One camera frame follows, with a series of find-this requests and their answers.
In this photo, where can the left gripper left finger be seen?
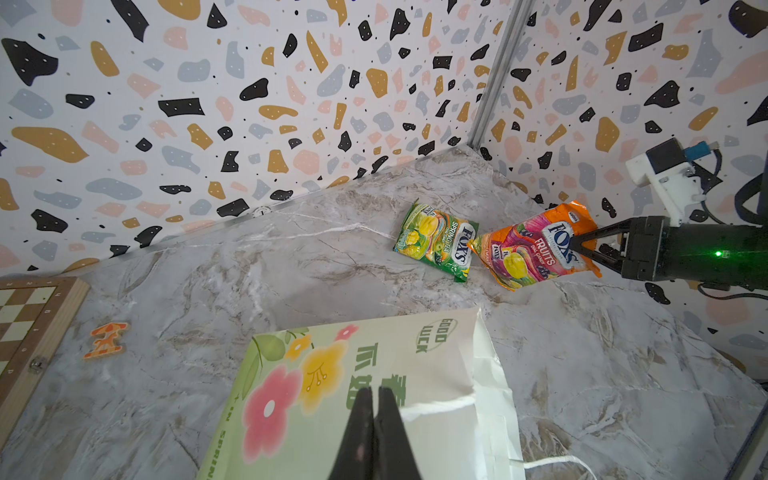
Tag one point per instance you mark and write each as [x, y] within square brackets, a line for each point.
[354, 460]

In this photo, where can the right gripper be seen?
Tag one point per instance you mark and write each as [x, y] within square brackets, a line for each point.
[655, 250]

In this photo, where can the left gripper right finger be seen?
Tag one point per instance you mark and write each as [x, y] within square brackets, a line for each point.
[394, 458]

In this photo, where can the white paper bag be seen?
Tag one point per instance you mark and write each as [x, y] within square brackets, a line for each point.
[420, 396]

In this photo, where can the orange Fox's fruits packet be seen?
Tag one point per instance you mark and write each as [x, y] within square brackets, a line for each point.
[537, 249]

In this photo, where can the green Fox's candy packet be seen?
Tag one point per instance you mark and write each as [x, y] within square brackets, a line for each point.
[437, 238]

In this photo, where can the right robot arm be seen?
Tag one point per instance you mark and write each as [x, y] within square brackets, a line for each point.
[750, 205]

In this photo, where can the small orange toy piece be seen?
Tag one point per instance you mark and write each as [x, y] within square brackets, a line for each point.
[107, 340]

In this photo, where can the wooden chessboard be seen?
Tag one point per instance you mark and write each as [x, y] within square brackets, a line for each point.
[35, 315]

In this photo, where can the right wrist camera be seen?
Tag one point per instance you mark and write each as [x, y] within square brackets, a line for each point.
[681, 177]

